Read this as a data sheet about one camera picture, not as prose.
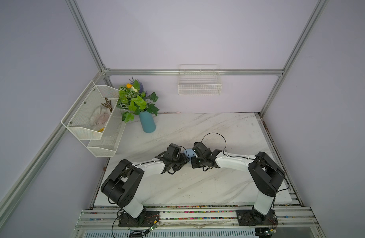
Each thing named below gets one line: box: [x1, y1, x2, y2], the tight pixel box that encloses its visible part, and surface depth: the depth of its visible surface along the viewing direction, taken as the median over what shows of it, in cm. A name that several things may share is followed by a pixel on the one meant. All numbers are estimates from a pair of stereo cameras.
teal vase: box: [138, 110, 157, 134], surface depth 109 cm
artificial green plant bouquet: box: [116, 76, 160, 123], surface depth 85 cm
